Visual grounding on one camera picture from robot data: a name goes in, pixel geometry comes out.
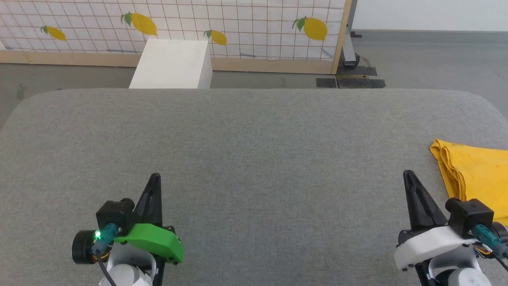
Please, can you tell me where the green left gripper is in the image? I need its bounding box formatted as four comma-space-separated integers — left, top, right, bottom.
113, 173, 185, 286

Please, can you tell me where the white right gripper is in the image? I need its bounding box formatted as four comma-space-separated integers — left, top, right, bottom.
394, 170, 477, 272

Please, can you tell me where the yellow t-shirt garment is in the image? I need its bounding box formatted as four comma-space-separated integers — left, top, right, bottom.
430, 139, 508, 227

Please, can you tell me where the grey fabric sofa cushion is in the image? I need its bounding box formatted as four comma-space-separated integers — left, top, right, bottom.
0, 88, 508, 286

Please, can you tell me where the white box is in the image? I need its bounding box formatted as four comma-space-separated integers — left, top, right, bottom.
129, 39, 213, 89

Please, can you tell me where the grey metal panel stand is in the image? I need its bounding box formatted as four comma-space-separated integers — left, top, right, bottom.
342, 22, 362, 67

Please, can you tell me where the lemon print tile panel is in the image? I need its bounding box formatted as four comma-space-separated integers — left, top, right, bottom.
0, 0, 353, 75

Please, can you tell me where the black cable with teal plug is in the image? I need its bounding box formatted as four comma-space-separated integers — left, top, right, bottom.
472, 224, 508, 273
92, 223, 120, 286

